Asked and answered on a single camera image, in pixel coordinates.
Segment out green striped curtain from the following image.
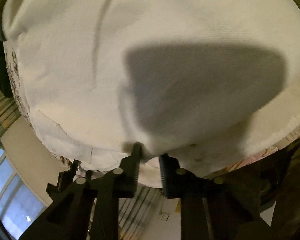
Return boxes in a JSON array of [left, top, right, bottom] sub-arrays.
[[0, 80, 22, 140]]

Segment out window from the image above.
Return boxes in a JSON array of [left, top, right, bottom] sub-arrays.
[[0, 141, 46, 239]]

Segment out white pants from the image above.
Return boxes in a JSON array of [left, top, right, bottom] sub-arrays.
[[2, 0, 300, 187]]

